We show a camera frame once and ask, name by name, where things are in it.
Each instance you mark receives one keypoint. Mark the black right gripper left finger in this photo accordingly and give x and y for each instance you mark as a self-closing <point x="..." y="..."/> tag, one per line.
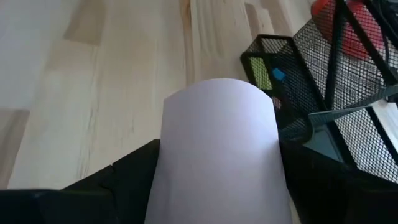
<point x="133" y="186"/>

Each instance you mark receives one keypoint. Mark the black mesh desk organizer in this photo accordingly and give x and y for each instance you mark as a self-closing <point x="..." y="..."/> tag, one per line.
<point x="314" y="77"/>

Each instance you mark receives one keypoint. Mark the small blue clip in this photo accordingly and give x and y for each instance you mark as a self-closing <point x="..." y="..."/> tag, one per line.
<point x="279" y="74"/>

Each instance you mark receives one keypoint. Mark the red desk lamp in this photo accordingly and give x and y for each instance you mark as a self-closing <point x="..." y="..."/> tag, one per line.
<point x="357" y="37"/>

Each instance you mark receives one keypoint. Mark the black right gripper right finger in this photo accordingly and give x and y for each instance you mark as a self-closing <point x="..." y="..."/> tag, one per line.
<point x="311" y="186"/>

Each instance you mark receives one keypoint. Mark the green sticky note block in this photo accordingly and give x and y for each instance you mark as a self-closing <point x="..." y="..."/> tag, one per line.
<point x="260" y="73"/>

